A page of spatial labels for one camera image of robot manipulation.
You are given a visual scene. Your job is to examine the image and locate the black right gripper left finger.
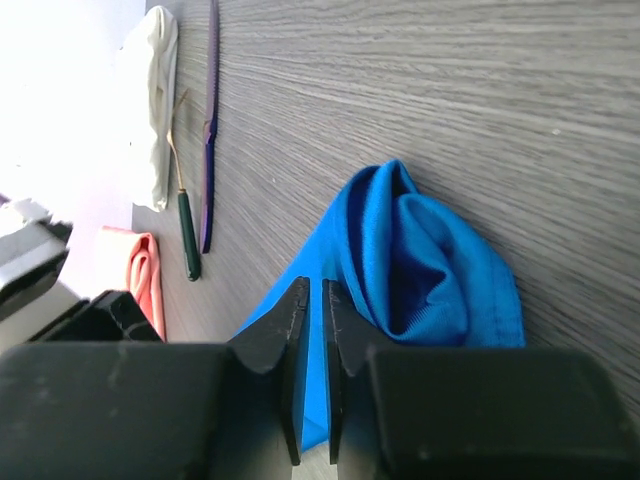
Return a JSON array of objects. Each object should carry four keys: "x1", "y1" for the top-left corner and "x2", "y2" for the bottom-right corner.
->
[{"x1": 1, "y1": 277, "x2": 310, "y2": 479}]

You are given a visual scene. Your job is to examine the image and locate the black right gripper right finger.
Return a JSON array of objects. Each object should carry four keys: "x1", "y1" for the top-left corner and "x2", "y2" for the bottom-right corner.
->
[{"x1": 323, "y1": 281, "x2": 639, "y2": 479}]

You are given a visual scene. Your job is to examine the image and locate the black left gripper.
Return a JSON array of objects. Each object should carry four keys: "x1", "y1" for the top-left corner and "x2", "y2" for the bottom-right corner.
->
[{"x1": 29, "y1": 290, "x2": 162, "y2": 342}]

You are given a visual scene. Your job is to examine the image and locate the green handled gold fork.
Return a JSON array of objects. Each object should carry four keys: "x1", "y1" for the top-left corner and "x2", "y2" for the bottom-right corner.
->
[{"x1": 166, "y1": 89, "x2": 201, "y2": 282}]

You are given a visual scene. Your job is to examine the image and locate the blue cloth napkin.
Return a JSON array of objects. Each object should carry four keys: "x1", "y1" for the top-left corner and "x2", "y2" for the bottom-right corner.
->
[{"x1": 252, "y1": 160, "x2": 525, "y2": 449}]

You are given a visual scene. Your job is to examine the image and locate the pink folded cloth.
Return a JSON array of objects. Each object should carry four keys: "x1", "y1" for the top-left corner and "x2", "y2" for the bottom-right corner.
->
[{"x1": 95, "y1": 227, "x2": 166, "y2": 340}]

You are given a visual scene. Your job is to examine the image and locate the purple plastic knife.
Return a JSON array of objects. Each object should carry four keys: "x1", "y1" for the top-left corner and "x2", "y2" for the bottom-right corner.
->
[{"x1": 200, "y1": 0, "x2": 220, "y2": 254}]

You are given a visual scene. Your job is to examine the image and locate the white folded cloth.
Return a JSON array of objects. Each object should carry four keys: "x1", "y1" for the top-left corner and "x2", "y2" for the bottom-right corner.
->
[{"x1": 116, "y1": 5, "x2": 178, "y2": 212}]

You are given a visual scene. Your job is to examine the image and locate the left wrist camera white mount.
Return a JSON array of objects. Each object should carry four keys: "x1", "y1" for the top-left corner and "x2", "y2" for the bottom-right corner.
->
[{"x1": 1, "y1": 197, "x2": 79, "y2": 351}]

